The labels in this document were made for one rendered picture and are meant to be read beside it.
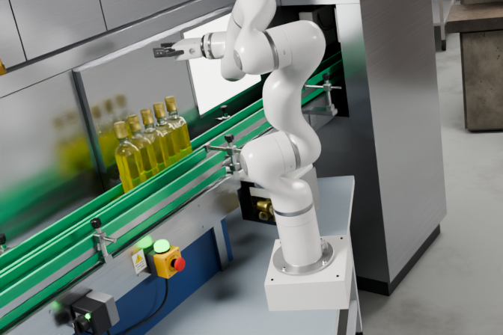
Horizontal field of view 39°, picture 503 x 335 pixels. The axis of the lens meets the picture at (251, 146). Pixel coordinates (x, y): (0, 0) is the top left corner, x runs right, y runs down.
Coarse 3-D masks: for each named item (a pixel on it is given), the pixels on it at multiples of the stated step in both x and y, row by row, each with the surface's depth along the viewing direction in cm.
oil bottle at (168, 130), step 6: (156, 126) 228; (162, 126) 227; (168, 126) 228; (162, 132) 226; (168, 132) 227; (174, 132) 230; (168, 138) 228; (174, 138) 230; (168, 144) 228; (174, 144) 230; (168, 150) 228; (174, 150) 231; (168, 156) 229; (174, 156) 231; (180, 156) 233; (174, 162) 231
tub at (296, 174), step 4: (300, 168) 246; (304, 168) 245; (308, 168) 239; (240, 172) 246; (244, 172) 246; (292, 172) 248; (296, 172) 247; (300, 172) 246; (304, 172) 237; (240, 176) 242; (244, 176) 242; (248, 176) 247; (280, 176) 252; (284, 176) 251; (288, 176) 250; (292, 176) 249; (296, 176) 234; (300, 176) 236; (248, 180) 240; (252, 180) 239
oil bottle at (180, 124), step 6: (168, 120) 232; (174, 120) 231; (180, 120) 232; (174, 126) 231; (180, 126) 232; (186, 126) 234; (180, 132) 232; (186, 132) 235; (180, 138) 232; (186, 138) 235; (180, 144) 233; (186, 144) 235; (180, 150) 233; (186, 150) 235
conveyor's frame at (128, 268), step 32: (320, 96) 296; (224, 160) 248; (224, 192) 233; (160, 224) 210; (192, 224) 221; (128, 256) 200; (224, 256) 237; (64, 288) 184; (96, 288) 191; (128, 288) 201; (32, 320) 175; (64, 320) 184
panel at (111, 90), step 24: (192, 24) 255; (144, 48) 236; (96, 72) 220; (120, 72) 228; (144, 72) 237; (168, 72) 246; (96, 96) 221; (120, 96) 229; (144, 96) 238; (192, 96) 258; (96, 120) 222; (120, 120) 230; (192, 120) 259; (96, 144) 225
